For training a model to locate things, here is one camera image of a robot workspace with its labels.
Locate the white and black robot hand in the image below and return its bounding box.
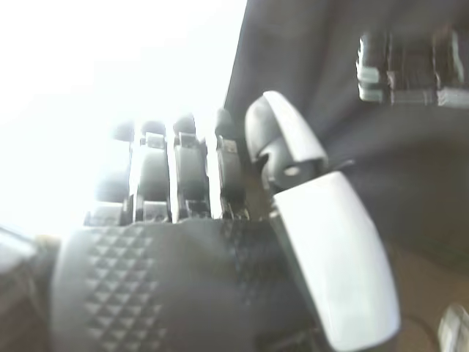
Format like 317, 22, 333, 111
51, 90, 402, 352

